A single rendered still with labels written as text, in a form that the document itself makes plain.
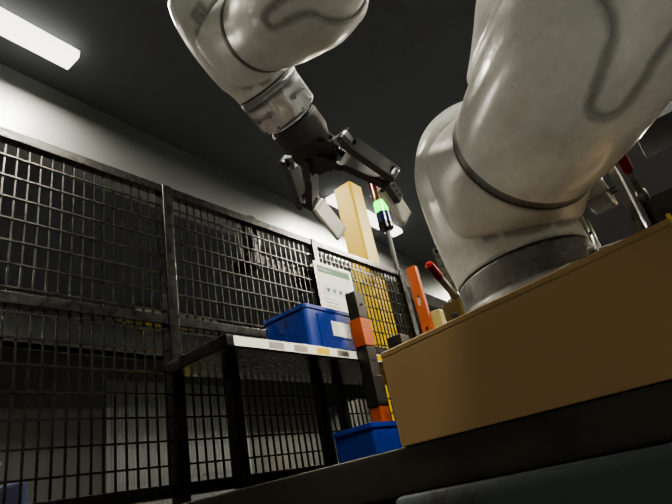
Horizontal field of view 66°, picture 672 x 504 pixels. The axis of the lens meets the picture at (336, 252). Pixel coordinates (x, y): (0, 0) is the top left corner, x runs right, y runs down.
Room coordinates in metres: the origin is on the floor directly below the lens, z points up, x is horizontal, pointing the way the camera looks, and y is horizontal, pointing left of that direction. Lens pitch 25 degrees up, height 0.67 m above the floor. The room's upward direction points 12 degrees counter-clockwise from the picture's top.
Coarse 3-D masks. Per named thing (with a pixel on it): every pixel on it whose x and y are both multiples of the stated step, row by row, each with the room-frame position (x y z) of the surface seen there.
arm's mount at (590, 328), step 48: (624, 240) 0.39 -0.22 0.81; (528, 288) 0.43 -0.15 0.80; (576, 288) 0.41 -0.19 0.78; (624, 288) 0.39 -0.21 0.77; (432, 336) 0.48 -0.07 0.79; (480, 336) 0.46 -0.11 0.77; (528, 336) 0.44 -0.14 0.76; (576, 336) 0.42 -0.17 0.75; (624, 336) 0.40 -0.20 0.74; (432, 384) 0.49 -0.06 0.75; (480, 384) 0.46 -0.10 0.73; (528, 384) 0.44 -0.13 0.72; (576, 384) 0.43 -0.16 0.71; (624, 384) 0.41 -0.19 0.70; (432, 432) 0.49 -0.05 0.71
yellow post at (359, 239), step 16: (336, 192) 2.14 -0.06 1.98; (352, 192) 2.10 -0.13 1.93; (352, 208) 2.10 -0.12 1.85; (352, 224) 2.12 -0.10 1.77; (368, 224) 2.16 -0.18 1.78; (352, 240) 2.13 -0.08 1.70; (368, 240) 2.13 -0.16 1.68; (368, 256) 2.10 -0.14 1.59; (352, 272) 2.15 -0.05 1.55; (384, 320) 2.10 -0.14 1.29; (384, 336) 2.10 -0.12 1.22
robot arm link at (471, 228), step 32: (448, 128) 0.47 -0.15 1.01; (416, 160) 0.54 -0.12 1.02; (448, 160) 0.47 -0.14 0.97; (448, 192) 0.49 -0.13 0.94; (480, 192) 0.46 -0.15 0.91; (448, 224) 0.52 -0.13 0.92; (480, 224) 0.49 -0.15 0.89; (512, 224) 0.48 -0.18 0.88; (544, 224) 0.49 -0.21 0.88; (576, 224) 0.51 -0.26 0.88; (448, 256) 0.55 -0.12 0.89; (480, 256) 0.51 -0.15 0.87
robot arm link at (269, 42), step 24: (240, 0) 0.37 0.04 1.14; (264, 0) 0.35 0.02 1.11; (288, 0) 0.34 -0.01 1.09; (312, 0) 0.34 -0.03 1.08; (336, 0) 0.34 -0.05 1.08; (360, 0) 0.35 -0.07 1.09; (240, 24) 0.39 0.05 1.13; (264, 24) 0.37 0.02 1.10; (288, 24) 0.36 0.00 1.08; (312, 24) 0.36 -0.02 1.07; (336, 24) 0.36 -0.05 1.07; (240, 48) 0.42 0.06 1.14; (264, 48) 0.40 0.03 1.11; (288, 48) 0.39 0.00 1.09; (312, 48) 0.39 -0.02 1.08
